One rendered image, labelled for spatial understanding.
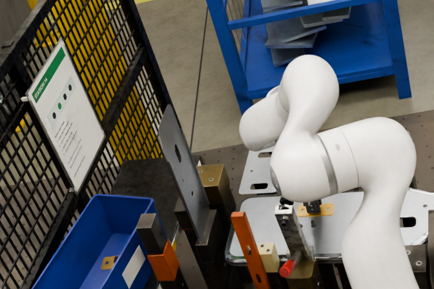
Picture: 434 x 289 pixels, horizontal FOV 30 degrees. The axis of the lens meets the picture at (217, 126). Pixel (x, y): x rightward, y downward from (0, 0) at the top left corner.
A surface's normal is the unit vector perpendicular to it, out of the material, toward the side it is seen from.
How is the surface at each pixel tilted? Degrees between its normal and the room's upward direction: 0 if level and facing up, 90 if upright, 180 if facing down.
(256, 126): 62
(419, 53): 0
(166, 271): 90
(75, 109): 90
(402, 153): 54
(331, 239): 0
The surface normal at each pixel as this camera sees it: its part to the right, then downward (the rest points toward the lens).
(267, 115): -0.65, 0.11
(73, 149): 0.94, -0.08
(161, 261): -0.20, 0.63
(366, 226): -0.64, -0.43
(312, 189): 0.16, 0.54
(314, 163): -0.01, -0.17
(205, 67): -0.26, -0.77
